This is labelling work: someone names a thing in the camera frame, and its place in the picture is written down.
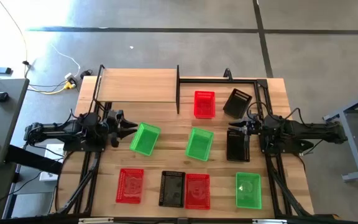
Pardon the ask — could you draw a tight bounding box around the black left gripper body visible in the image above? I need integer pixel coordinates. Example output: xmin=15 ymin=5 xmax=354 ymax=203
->
xmin=104 ymin=108 xmax=127 ymax=149

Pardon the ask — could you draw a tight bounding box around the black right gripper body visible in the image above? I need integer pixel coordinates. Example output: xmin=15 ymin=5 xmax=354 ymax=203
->
xmin=242 ymin=113 xmax=262 ymax=141

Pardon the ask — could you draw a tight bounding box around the black plastic slotted basket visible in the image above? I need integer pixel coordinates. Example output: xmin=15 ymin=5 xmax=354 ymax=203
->
xmin=226 ymin=129 xmax=250 ymax=162
xmin=222 ymin=88 xmax=253 ymax=119
xmin=158 ymin=170 xmax=186 ymax=208

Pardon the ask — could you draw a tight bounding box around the green plastic slotted basket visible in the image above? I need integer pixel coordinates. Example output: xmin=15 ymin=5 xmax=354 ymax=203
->
xmin=129 ymin=121 xmax=162 ymax=157
xmin=235 ymin=172 xmax=263 ymax=210
xmin=184 ymin=126 xmax=214 ymax=162

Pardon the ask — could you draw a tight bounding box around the red plastic slotted basket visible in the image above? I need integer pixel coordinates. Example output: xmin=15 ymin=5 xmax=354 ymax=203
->
xmin=184 ymin=173 xmax=211 ymax=210
xmin=115 ymin=168 xmax=145 ymax=205
xmin=193 ymin=90 xmax=216 ymax=119

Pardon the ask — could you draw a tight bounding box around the white power strip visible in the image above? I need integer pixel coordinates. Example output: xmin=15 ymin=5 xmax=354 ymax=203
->
xmin=64 ymin=72 xmax=78 ymax=85

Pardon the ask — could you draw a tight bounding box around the white box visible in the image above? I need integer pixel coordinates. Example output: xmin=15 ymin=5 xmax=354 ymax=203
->
xmin=39 ymin=170 xmax=58 ymax=183
xmin=45 ymin=143 xmax=65 ymax=159

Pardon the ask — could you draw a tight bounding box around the black desk beam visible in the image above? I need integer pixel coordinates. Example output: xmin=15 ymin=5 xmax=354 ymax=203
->
xmin=4 ymin=144 xmax=63 ymax=175

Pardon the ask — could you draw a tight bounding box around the grey metal table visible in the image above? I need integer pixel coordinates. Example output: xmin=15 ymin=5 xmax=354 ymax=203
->
xmin=323 ymin=86 xmax=358 ymax=183

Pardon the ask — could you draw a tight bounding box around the wooden shelf with black frame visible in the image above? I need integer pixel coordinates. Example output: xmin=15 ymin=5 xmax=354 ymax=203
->
xmin=91 ymin=64 xmax=181 ymax=115

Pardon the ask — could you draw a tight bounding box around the black aluminium rig frame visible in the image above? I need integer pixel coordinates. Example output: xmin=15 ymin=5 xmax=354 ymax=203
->
xmin=50 ymin=76 xmax=315 ymax=224

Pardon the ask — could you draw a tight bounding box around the black bracket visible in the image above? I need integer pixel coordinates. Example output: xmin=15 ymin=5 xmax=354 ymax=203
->
xmin=223 ymin=67 xmax=234 ymax=82

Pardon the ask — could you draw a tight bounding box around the yellow cable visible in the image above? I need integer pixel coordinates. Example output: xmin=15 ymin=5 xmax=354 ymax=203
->
xmin=28 ymin=83 xmax=76 ymax=95

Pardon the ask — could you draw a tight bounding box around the white cable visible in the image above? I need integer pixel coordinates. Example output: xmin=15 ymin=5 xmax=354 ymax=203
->
xmin=50 ymin=43 xmax=81 ymax=78

